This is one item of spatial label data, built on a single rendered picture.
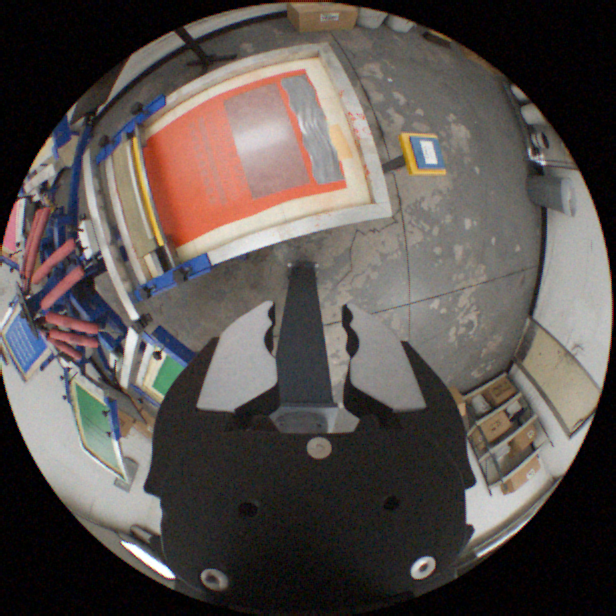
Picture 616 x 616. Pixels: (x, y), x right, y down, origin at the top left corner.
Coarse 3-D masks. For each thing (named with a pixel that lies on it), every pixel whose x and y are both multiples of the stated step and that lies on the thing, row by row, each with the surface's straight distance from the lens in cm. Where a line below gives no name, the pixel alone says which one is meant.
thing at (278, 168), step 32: (288, 128) 57; (256, 160) 55; (288, 160) 54; (160, 192) 68; (192, 192) 61; (256, 192) 53; (288, 192) 52; (320, 192) 52; (192, 224) 60; (224, 224) 56
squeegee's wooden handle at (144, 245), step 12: (132, 144) 69; (120, 156) 70; (120, 168) 68; (120, 180) 67; (120, 192) 66; (132, 192) 62; (132, 204) 62; (132, 216) 61; (132, 228) 61; (144, 228) 59; (144, 240) 59; (156, 240) 57; (144, 252) 59
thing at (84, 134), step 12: (108, 72) 141; (120, 72) 130; (96, 84) 146; (108, 84) 129; (84, 96) 153; (96, 96) 134; (108, 96) 123; (84, 108) 142; (96, 108) 129; (72, 120) 153; (84, 120) 139; (84, 132) 134; (84, 144) 134; (72, 168) 133; (72, 180) 130; (72, 192) 129; (72, 204) 128
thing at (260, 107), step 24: (288, 72) 68; (216, 96) 69; (240, 96) 66; (264, 96) 63; (288, 96) 62; (192, 120) 68; (240, 120) 61; (264, 120) 59; (288, 120) 58; (168, 144) 70; (168, 168) 67
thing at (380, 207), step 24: (288, 48) 72; (312, 48) 72; (216, 72) 71; (240, 72) 71; (336, 72) 64; (168, 96) 76; (192, 96) 74; (360, 120) 56; (120, 144) 84; (360, 144) 53; (384, 192) 52; (120, 216) 77; (312, 216) 48; (336, 216) 49; (360, 216) 50; (384, 216) 52; (240, 240) 51; (264, 240) 50; (144, 264) 74
